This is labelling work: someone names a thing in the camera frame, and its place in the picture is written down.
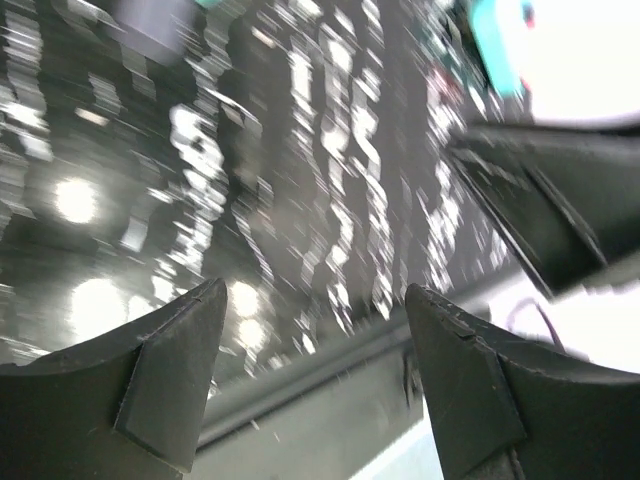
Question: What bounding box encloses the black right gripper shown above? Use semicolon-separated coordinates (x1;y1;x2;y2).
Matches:
447;123;639;295

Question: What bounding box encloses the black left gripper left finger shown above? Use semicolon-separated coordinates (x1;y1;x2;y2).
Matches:
1;280;227;479

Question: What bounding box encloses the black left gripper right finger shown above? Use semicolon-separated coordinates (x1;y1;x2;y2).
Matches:
405;284;639;479

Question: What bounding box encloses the teal plug adapter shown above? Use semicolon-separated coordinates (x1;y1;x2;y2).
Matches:
468;0;529;97

